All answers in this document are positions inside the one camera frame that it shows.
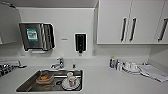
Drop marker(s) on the small black sink knob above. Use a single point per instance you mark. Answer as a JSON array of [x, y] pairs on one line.
[[74, 65]]

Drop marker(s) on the chrome sink faucet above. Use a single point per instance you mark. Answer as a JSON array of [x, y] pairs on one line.
[[59, 62]]

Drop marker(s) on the blue dish soap bottle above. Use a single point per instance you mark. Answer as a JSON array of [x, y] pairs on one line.
[[112, 62]]

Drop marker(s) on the white cup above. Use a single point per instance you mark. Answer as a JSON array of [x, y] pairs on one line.
[[70, 79]]

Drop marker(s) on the white plate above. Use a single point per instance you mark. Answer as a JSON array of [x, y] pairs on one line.
[[78, 85]]

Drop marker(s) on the small white bottle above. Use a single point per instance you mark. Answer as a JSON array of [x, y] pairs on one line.
[[118, 65]]

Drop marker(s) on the steel paper towel dispenser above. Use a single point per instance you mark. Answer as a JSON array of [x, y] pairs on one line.
[[35, 37]]

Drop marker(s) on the stainless steel sink basin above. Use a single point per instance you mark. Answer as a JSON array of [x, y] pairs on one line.
[[28, 86]]

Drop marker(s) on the white upper cabinet small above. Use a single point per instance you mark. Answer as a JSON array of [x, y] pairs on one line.
[[8, 26]]

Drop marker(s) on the black wall soap dispenser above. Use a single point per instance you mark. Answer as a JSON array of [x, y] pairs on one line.
[[80, 42]]

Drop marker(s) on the white wall outlet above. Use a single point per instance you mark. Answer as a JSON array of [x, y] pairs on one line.
[[94, 52]]

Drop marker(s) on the small grey wall label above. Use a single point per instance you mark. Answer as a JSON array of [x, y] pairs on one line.
[[64, 39]]

